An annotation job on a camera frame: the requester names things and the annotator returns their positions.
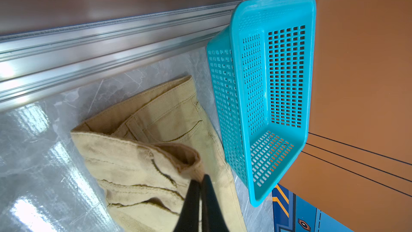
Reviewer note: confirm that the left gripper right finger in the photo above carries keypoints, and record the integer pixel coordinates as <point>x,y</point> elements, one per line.
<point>212,218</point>

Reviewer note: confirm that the aluminium front rail frame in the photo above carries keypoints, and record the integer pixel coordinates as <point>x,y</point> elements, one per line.
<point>50,46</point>

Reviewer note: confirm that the teal plastic basket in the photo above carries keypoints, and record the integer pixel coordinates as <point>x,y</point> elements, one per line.
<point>261,69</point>

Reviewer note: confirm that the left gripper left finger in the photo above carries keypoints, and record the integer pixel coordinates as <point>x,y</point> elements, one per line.
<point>189,216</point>

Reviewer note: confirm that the khaki long pants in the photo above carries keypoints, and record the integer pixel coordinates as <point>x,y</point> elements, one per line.
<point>144,151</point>

